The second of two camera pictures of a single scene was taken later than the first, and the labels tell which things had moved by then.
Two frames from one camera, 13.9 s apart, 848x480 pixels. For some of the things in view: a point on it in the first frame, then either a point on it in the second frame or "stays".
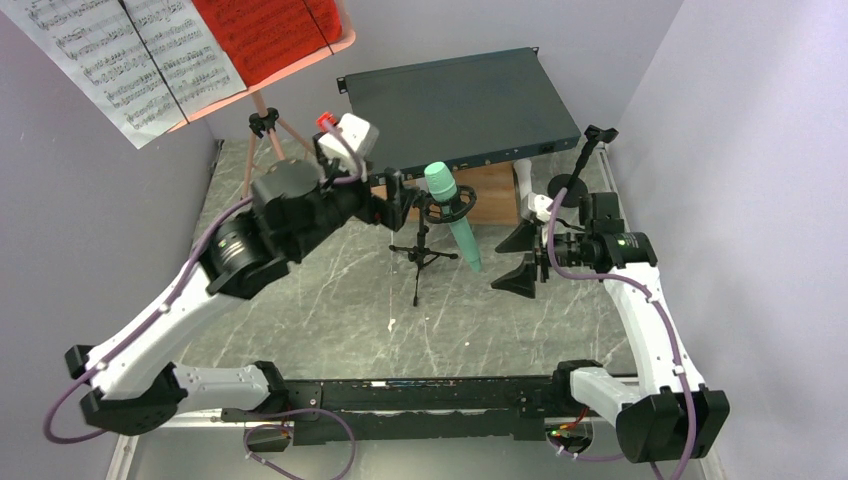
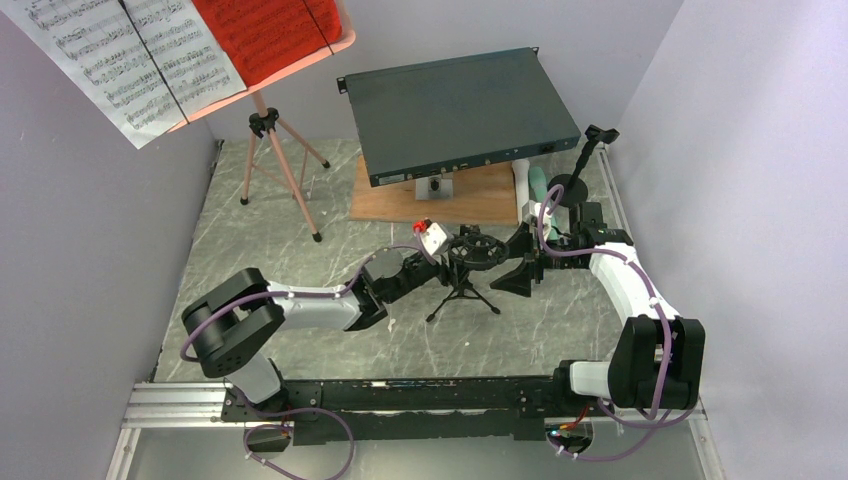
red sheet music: (262, 37) stays
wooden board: (494, 189) stays
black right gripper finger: (521, 281) stays
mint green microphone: (441, 186) to (538, 179)
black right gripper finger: (520, 240) stays
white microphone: (523, 172) stays
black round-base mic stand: (575, 186) stays
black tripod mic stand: (440, 210) to (472, 251)
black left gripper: (392, 213) to (443, 277)
